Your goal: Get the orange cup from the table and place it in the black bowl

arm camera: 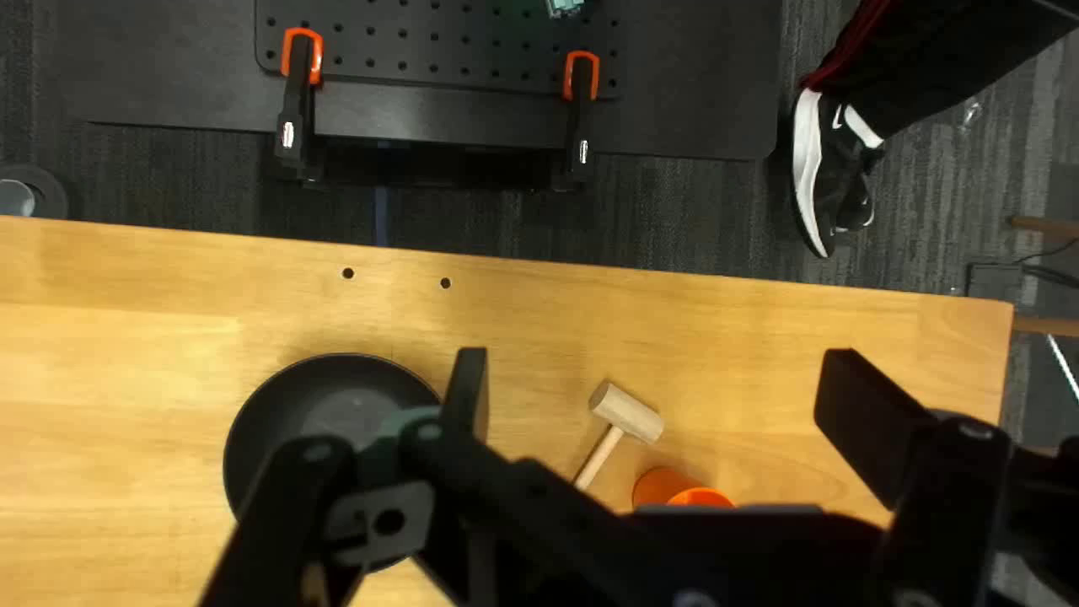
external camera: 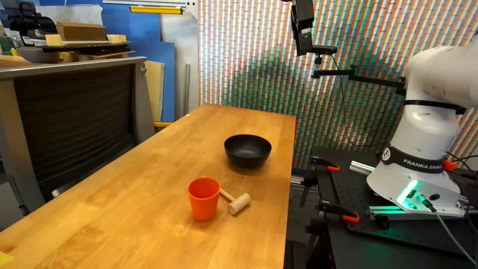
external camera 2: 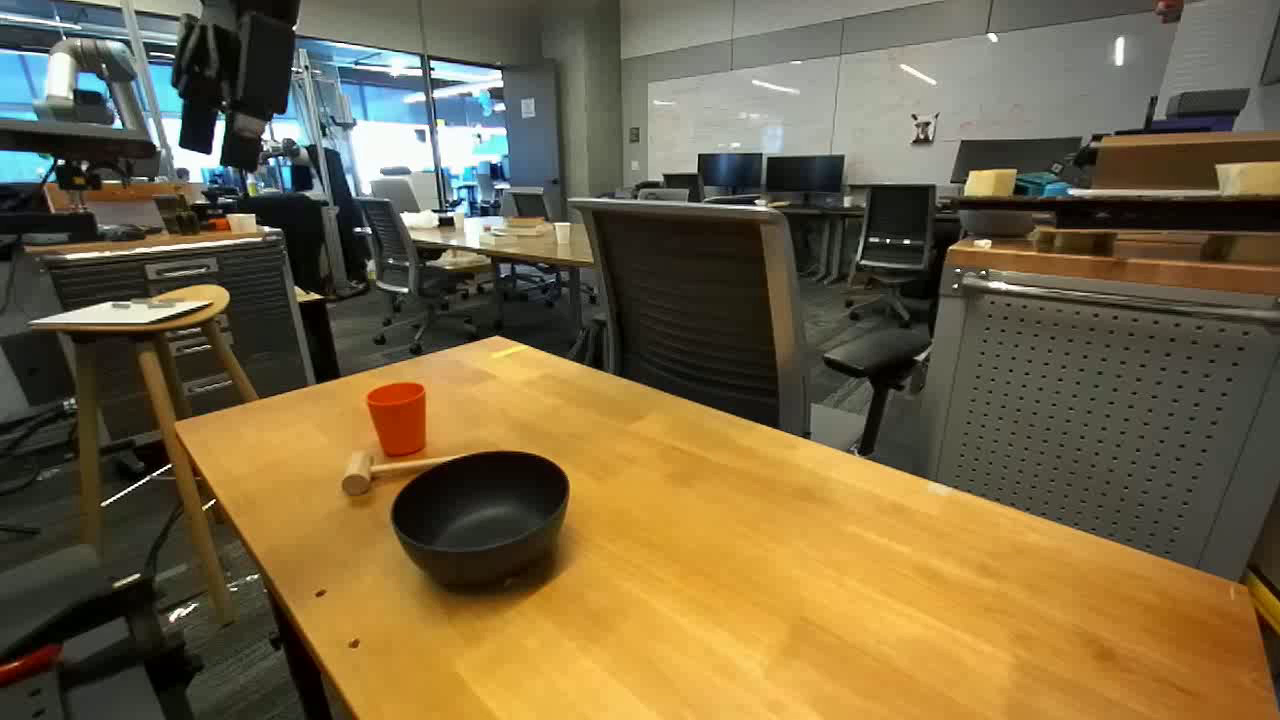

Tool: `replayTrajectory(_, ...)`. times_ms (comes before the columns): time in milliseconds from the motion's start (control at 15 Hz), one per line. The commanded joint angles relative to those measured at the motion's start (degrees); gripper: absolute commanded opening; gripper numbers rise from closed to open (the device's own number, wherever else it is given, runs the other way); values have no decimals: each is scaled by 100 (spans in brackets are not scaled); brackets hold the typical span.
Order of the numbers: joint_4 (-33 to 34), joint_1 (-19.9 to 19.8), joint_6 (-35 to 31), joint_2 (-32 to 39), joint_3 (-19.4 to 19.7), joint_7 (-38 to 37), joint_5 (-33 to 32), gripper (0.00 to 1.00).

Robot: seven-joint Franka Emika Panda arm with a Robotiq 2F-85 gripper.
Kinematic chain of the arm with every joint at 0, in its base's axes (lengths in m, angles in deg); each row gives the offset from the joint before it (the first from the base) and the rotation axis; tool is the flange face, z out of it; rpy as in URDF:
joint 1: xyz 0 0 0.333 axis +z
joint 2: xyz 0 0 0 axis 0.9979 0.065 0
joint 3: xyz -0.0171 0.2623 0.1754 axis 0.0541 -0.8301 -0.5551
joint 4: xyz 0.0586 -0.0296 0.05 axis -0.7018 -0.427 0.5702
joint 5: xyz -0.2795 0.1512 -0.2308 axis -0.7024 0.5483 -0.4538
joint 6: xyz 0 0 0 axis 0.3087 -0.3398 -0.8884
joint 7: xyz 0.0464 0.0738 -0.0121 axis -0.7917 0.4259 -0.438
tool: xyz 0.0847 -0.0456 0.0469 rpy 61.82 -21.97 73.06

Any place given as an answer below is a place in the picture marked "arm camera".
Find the black bowl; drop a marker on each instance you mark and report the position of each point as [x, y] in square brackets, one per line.
[325, 398]

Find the orange black clamp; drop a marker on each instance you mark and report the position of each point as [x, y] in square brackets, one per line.
[583, 112]
[298, 106]

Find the orange plastic cup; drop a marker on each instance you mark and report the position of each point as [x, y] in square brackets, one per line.
[676, 490]

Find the black pegboard plate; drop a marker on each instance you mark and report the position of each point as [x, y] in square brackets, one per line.
[449, 44]

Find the black red-striped trouser leg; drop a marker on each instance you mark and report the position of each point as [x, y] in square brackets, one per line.
[946, 44]

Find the wooden mallet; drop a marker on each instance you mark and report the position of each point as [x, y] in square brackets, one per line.
[627, 412]

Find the grey round floor object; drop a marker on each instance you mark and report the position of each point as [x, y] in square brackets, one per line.
[25, 193]

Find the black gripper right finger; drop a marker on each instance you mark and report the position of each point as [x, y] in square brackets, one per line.
[949, 493]

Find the black white sneaker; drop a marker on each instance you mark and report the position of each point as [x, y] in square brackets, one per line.
[831, 170]

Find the wooden furniture leg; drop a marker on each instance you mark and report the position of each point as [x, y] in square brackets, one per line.
[1047, 324]
[1047, 226]

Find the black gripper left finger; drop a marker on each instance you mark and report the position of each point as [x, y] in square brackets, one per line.
[340, 527]

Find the black base board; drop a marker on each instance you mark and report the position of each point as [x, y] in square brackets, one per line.
[695, 79]

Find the teal object on pegboard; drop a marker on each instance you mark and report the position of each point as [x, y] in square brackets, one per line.
[566, 7]

